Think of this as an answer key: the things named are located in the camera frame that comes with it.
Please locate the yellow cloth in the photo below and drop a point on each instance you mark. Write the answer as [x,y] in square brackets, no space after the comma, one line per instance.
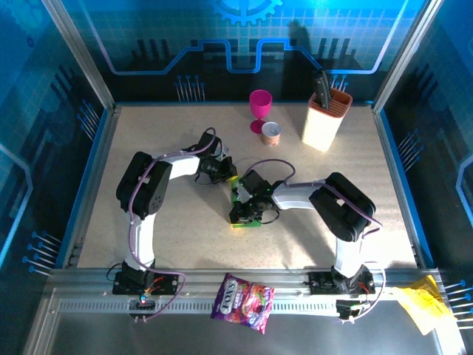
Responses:
[425,303]

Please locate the cream knife block orange top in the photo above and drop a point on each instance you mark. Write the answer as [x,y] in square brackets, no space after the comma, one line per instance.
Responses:
[321,125]

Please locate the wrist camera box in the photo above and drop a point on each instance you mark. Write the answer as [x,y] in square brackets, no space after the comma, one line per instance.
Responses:
[211,146]
[255,181]

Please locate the aluminium side rail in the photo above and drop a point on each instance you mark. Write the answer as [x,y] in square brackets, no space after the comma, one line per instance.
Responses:
[390,148]
[101,148]

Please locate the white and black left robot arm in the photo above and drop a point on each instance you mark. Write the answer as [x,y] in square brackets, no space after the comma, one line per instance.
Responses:
[144,192]

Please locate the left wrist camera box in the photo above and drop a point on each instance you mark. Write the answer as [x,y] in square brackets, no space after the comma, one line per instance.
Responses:
[211,146]

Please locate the purple candy bag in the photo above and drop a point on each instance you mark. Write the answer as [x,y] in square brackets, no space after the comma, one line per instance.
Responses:
[242,301]

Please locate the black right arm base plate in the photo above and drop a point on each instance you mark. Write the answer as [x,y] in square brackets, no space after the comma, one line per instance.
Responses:
[318,283]

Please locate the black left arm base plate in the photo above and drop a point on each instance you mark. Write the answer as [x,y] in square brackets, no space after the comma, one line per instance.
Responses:
[166,277]

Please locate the orange can with silver lid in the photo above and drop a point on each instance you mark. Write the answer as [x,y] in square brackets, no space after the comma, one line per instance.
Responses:
[271,135]

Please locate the aluminium corner post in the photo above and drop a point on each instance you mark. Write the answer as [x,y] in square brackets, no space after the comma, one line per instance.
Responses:
[405,55]
[82,55]

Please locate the pink plastic goblet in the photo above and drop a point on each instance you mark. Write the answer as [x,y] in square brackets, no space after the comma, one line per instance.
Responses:
[260,103]

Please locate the green cloth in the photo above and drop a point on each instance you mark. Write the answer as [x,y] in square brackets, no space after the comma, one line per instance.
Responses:
[255,223]

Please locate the aluminium front rail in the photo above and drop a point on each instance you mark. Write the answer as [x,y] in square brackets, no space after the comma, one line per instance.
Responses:
[199,275]

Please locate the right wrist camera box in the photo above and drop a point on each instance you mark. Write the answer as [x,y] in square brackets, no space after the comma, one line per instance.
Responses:
[255,181]

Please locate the small circuit board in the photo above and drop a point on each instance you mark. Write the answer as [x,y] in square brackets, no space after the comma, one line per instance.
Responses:
[142,304]
[347,307]

